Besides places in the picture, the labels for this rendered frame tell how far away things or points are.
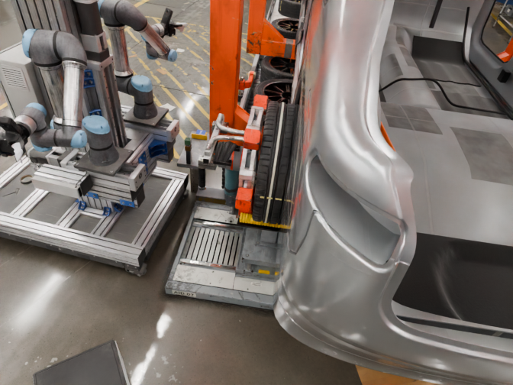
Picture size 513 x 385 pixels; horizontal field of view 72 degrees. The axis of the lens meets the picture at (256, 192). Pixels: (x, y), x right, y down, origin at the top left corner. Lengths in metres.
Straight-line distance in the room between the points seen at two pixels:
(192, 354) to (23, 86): 1.68
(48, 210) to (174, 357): 1.31
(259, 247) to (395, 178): 1.66
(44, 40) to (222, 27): 0.87
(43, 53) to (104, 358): 1.35
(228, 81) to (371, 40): 1.28
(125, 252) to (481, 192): 2.00
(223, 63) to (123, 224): 1.23
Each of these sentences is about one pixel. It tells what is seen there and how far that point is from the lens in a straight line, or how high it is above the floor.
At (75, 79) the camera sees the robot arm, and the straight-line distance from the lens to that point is 1.72.
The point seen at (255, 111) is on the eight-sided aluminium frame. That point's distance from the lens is 1.88.
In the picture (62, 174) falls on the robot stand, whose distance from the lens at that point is 2.16.
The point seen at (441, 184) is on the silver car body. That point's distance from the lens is 1.94.
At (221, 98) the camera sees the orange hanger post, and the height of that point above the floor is 0.97.
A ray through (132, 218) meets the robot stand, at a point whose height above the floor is 0.21.
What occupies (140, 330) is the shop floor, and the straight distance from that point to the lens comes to 2.31.
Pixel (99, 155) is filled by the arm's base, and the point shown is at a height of 0.88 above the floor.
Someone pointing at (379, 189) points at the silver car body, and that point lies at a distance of 0.77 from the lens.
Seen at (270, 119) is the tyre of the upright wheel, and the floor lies 1.17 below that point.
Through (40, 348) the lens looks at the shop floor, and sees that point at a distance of 2.42.
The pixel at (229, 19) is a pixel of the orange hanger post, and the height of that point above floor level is 1.43.
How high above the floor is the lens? 2.04
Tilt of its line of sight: 42 degrees down
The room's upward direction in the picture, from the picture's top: 7 degrees clockwise
